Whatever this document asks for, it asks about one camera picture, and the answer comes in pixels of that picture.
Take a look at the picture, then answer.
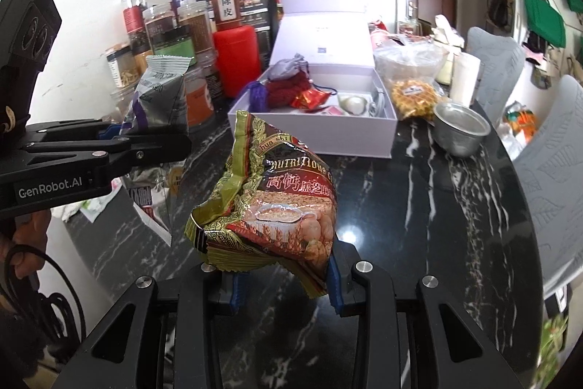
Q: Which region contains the colourful cereal snack bag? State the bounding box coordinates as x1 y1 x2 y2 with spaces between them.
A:
185 110 337 298

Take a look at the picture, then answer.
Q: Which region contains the lavender sachet with purple tassel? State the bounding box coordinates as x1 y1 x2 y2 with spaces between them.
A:
244 53 309 113

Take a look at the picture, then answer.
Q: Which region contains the dark red fluffy scrunchie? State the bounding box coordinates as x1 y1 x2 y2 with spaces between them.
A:
266 71 311 109

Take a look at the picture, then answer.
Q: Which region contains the white cable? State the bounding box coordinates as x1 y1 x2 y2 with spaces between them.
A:
367 86 388 118

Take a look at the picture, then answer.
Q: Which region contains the red snack packet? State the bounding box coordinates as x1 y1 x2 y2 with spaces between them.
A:
290 87 331 112

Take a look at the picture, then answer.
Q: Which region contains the silver purple snack bag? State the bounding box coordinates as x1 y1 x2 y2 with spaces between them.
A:
121 55 193 135

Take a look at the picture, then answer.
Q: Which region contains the pink with-love pouch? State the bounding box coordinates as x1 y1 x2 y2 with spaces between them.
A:
319 106 347 116

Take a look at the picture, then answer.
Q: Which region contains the hand cream tube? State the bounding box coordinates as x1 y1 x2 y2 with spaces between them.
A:
339 95 369 116

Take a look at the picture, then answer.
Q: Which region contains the person's left hand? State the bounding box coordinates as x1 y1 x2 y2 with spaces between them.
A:
1 210 51 279

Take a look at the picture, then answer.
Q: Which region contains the red label spice jar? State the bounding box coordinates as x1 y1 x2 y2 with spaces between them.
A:
122 0 152 74

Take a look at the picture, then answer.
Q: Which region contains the orange label jar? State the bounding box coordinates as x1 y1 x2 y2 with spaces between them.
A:
184 67 214 129

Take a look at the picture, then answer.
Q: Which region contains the green label jar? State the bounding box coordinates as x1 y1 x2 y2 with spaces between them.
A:
151 26 197 66

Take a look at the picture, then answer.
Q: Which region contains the brown label jar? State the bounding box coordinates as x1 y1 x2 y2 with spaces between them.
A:
177 0 214 55

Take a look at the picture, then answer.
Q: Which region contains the red cylinder container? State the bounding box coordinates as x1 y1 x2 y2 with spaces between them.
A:
214 25 261 99

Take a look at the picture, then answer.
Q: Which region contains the jar with Chinese label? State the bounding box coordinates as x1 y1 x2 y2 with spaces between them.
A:
211 0 241 32

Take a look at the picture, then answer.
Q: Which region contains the metal bowl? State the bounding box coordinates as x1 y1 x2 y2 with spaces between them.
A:
433 102 491 158

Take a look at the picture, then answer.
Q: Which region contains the lavender open gift box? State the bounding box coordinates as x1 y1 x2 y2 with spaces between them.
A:
256 0 397 159

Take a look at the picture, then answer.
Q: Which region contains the black food pouch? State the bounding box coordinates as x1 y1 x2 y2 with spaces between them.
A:
239 0 279 71

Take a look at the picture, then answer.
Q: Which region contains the bag of waffle cookies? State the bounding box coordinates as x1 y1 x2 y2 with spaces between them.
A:
389 79 447 121

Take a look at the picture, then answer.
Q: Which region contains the clear plastic bag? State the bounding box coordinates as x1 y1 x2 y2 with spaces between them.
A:
373 42 447 83

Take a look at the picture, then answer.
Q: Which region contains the near grey chair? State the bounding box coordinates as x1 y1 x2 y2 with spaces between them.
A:
514 76 583 298

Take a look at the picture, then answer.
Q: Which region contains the grey chair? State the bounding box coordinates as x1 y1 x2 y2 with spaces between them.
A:
466 27 526 126
514 76 583 298

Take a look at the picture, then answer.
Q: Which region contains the white paper roll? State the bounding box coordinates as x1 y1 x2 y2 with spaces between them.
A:
450 52 480 108

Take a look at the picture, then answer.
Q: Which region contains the far grey chair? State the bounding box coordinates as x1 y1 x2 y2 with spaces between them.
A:
466 27 526 126

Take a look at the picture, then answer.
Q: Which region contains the large green tote bag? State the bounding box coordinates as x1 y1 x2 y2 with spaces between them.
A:
524 0 566 48

